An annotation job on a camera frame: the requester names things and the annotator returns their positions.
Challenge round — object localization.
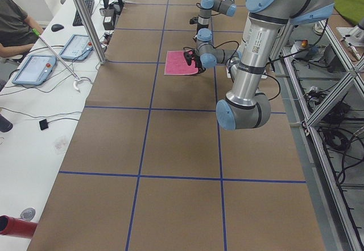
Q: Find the black computer mouse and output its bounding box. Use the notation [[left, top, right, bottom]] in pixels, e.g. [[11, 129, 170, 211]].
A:
[[51, 24, 64, 32]]

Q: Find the red cylinder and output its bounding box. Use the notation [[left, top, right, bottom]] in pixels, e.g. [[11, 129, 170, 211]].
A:
[[1, 215, 38, 239]]

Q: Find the teach pendant near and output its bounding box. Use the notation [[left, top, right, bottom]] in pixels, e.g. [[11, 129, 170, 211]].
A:
[[12, 55, 57, 85]]

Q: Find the seated person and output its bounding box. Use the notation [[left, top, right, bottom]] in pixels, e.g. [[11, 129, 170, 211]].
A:
[[1, 0, 44, 59]]

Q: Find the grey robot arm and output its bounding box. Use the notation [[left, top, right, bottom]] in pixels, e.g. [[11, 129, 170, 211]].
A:
[[189, 0, 249, 33], [195, 0, 334, 130]]

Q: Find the aluminium frame rail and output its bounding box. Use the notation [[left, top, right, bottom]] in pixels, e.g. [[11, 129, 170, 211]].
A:
[[280, 20, 364, 251]]

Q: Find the pink and grey towel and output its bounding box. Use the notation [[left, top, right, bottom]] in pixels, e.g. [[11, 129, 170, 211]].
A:
[[164, 51, 198, 76]]

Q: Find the teach pendant far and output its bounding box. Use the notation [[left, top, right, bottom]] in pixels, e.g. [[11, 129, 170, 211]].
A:
[[59, 34, 93, 61]]

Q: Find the teach pendant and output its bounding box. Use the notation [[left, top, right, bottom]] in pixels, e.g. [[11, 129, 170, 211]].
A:
[[12, 55, 57, 85], [59, 34, 93, 61]]

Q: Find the black keyboard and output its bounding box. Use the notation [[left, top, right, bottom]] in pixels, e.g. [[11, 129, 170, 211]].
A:
[[72, 0, 95, 27]]

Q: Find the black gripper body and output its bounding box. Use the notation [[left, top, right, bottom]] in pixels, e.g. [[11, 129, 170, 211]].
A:
[[196, 59, 206, 73]]

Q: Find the grabber stick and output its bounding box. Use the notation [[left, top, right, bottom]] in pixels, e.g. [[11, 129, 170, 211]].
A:
[[32, 28, 93, 92]]

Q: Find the aluminium frame post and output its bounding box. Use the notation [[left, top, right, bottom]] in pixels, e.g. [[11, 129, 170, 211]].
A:
[[73, 0, 106, 65]]

